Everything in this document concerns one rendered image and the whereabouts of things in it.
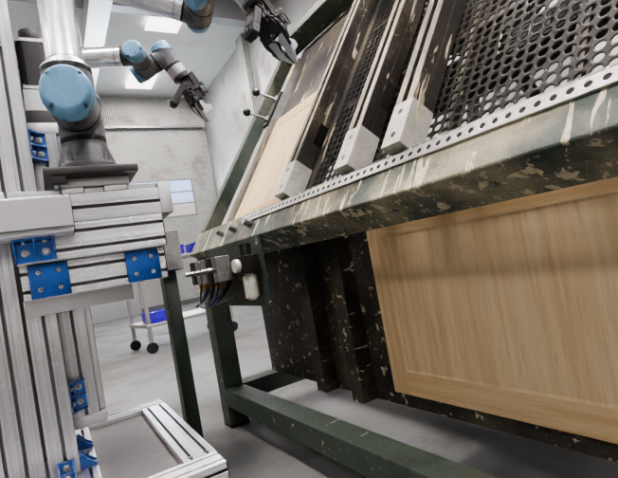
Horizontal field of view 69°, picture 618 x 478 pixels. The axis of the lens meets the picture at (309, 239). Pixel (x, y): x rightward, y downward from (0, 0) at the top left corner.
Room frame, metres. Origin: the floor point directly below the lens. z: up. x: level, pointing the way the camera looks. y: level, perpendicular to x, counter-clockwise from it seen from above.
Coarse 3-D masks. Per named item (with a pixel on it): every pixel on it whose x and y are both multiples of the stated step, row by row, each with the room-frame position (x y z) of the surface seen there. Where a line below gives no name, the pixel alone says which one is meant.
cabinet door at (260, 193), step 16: (288, 112) 1.96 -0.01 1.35; (304, 112) 1.79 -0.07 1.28; (288, 128) 1.86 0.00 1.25; (272, 144) 1.95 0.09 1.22; (288, 144) 1.77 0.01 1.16; (272, 160) 1.84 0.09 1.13; (288, 160) 1.68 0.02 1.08; (256, 176) 1.92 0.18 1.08; (272, 176) 1.75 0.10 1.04; (256, 192) 1.83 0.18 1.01; (272, 192) 1.66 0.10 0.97; (240, 208) 1.90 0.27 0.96; (256, 208) 1.72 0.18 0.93
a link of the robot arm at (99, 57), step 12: (84, 48) 1.64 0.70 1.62; (96, 48) 1.64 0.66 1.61; (108, 48) 1.64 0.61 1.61; (120, 48) 1.65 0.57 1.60; (132, 48) 1.63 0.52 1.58; (84, 60) 1.64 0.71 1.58; (96, 60) 1.64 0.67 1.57; (108, 60) 1.65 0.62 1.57; (120, 60) 1.66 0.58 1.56; (132, 60) 1.65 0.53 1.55; (144, 60) 1.68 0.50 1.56
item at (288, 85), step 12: (300, 60) 2.20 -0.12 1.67; (288, 84) 2.14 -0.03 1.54; (288, 96) 2.14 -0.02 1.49; (276, 108) 2.09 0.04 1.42; (276, 120) 2.09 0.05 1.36; (264, 132) 2.06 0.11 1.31; (264, 144) 2.04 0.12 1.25; (252, 156) 2.03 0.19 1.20; (252, 168) 2.00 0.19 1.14; (240, 192) 1.95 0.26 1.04; (240, 204) 1.95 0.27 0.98; (228, 216) 1.91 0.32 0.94
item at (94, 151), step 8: (72, 136) 1.17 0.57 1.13; (80, 136) 1.17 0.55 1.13; (88, 136) 1.18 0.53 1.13; (96, 136) 1.20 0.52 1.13; (64, 144) 1.18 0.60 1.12; (72, 144) 1.17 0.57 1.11; (80, 144) 1.17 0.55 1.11; (88, 144) 1.18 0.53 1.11; (96, 144) 1.19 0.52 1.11; (104, 144) 1.22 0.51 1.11; (64, 152) 1.17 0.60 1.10; (72, 152) 1.16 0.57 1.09; (80, 152) 1.16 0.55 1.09; (88, 152) 1.17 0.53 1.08; (96, 152) 1.18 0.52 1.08; (104, 152) 1.22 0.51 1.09; (64, 160) 1.17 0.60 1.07; (72, 160) 1.17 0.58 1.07; (80, 160) 1.15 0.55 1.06; (88, 160) 1.16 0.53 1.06; (96, 160) 1.17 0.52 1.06; (104, 160) 1.19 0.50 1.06; (112, 160) 1.23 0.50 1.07
